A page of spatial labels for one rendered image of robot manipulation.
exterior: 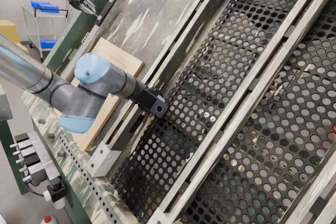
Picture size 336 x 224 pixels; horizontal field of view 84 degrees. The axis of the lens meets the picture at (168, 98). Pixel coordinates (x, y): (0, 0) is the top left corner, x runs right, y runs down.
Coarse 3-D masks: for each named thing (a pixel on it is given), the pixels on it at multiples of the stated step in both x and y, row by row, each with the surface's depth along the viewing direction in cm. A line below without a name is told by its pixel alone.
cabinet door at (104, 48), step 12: (96, 48) 102; (108, 48) 98; (120, 60) 91; (132, 60) 87; (132, 72) 85; (72, 84) 103; (108, 96) 87; (108, 108) 85; (96, 120) 86; (72, 132) 92; (96, 132) 85; (84, 144) 86
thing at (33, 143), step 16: (16, 144) 100; (32, 144) 100; (16, 160) 92; (32, 160) 90; (48, 160) 94; (32, 176) 86; (48, 176) 87; (64, 176) 83; (32, 192) 93; (48, 192) 81; (64, 192) 84
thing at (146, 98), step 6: (138, 90) 56; (144, 90) 56; (138, 96) 56; (144, 96) 56; (150, 96) 56; (138, 102) 56; (144, 102) 56; (150, 102) 56; (156, 102) 56; (162, 102) 55; (150, 108) 56; (156, 108) 55; (162, 108) 55; (156, 114) 56; (162, 114) 55
